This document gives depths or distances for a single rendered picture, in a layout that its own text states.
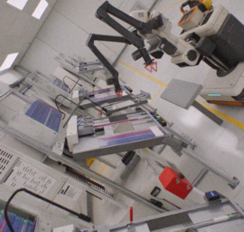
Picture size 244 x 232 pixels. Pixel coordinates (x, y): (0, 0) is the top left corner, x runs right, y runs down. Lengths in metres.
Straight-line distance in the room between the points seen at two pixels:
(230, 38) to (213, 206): 1.59
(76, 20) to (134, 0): 2.30
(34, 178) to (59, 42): 8.15
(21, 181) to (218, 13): 2.04
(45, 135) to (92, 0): 8.28
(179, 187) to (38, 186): 0.98
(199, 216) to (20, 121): 1.28
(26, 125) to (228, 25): 1.84
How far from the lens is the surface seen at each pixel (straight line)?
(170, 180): 1.48
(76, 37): 9.69
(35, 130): 1.84
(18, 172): 1.87
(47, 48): 9.77
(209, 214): 1.17
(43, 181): 1.88
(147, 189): 2.00
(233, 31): 2.45
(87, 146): 1.86
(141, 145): 1.81
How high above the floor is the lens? 1.61
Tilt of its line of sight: 17 degrees down
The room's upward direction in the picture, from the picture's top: 57 degrees counter-clockwise
